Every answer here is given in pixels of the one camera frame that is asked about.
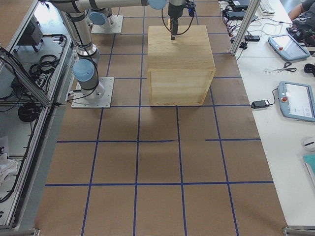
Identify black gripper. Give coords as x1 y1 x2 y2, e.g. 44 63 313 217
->
168 0 185 40

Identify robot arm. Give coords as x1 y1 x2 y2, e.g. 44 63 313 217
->
87 8 116 29
51 0 189 57

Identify wooden drawer cabinet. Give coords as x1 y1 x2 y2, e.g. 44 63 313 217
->
148 25 216 106

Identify teach pendant far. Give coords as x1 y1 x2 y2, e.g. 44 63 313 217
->
268 34 311 61

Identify teach pendant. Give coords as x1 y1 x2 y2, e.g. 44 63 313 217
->
268 34 311 61
278 81 315 122

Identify black power adapter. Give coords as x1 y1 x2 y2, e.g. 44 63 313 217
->
251 100 270 109

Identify teach pendant near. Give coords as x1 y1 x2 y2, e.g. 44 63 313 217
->
278 81 315 122

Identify white computer mouse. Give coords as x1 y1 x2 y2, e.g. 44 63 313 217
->
302 136 315 152

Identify teal notebook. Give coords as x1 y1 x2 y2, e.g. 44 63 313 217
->
303 154 315 184

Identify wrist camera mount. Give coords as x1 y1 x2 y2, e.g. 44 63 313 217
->
185 0 196 17

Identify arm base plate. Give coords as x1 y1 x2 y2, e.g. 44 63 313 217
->
91 15 124 34
71 77 115 109

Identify aluminium frame post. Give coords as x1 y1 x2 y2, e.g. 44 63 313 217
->
230 0 261 56

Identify black handled scissors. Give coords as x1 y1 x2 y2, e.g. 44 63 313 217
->
274 62 297 73

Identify black cable coil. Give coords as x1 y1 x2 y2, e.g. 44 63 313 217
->
17 102 41 123

